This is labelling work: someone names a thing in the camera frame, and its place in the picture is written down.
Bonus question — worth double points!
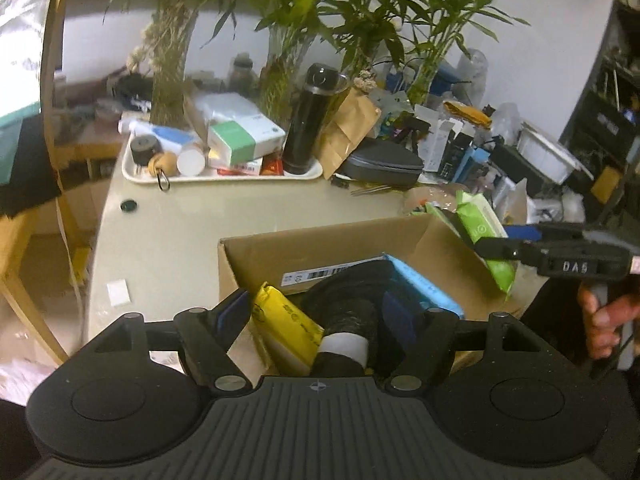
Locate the dark green round cap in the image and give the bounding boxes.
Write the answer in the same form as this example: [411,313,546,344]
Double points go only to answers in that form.
[120,200,138,212]

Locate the person right hand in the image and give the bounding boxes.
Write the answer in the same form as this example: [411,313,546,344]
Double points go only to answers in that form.
[577,284,640,360]

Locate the red packet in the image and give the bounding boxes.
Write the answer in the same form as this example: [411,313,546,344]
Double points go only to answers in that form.
[260,154,284,177]

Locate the glass vase with bamboo far right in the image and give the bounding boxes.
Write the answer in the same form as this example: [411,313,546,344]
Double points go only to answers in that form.
[407,37,446,105]

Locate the green wet wipes pack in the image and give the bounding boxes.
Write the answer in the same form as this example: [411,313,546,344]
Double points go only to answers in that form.
[452,188,520,297]

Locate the wooden chair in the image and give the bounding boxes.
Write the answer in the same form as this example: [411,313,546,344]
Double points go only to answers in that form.
[0,0,101,366]

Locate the tan silicone pouch with carabiner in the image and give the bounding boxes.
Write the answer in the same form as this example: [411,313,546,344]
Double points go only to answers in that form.
[146,152,179,192]

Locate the black thermos bottle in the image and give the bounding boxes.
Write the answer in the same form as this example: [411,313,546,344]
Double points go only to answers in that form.
[282,63,349,174]

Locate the grey zippered hard case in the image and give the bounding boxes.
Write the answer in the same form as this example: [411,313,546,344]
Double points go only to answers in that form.
[336,138,423,188]

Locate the white blue spray bottle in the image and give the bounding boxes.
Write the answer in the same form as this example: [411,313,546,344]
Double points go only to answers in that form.
[118,118,202,154]

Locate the yellow duck wipes pack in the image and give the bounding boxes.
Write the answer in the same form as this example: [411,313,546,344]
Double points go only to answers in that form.
[252,283,323,376]

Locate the black neck pillow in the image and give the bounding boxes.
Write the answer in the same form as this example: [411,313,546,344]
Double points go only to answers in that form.
[298,260,404,380]

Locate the white plastic tray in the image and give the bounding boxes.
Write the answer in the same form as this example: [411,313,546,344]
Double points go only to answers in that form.
[120,136,323,185]

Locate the brown cardboard box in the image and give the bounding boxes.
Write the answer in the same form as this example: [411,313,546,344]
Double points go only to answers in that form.
[216,212,547,378]

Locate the glass vase with bamboo middle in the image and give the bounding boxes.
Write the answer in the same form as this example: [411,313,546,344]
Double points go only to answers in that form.
[257,25,310,128]

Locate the green white tissue box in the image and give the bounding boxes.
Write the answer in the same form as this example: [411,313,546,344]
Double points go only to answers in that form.
[207,114,285,167]

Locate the glass vase with bamboo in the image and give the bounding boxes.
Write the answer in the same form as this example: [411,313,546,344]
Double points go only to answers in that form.
[257,25,310,128]
[407,37,446,105]
[145,0,198,128]
[342,25,383,79]

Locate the brown paper bag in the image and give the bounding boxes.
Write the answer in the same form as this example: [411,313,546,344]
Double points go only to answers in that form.
[314,89,381,180]

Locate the glass vase with bamboo left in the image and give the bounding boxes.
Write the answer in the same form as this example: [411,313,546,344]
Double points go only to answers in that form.
[145,0,198,128]

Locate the white pill bottle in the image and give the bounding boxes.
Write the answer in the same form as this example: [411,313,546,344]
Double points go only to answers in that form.
[177,143,206,177]

